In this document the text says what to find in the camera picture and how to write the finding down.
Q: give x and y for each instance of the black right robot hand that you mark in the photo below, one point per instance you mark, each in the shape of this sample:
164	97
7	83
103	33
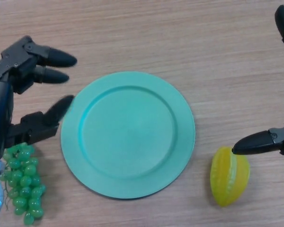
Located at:
255	144

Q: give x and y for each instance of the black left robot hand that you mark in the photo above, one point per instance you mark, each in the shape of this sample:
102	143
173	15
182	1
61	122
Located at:
0	106

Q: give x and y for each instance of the teal round plate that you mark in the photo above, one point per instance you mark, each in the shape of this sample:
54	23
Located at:
127	136

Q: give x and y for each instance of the green grapes bunch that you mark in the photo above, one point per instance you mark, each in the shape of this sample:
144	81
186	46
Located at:
26	179

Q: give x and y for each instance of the yellow starfruit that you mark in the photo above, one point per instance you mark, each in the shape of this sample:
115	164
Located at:
229	179

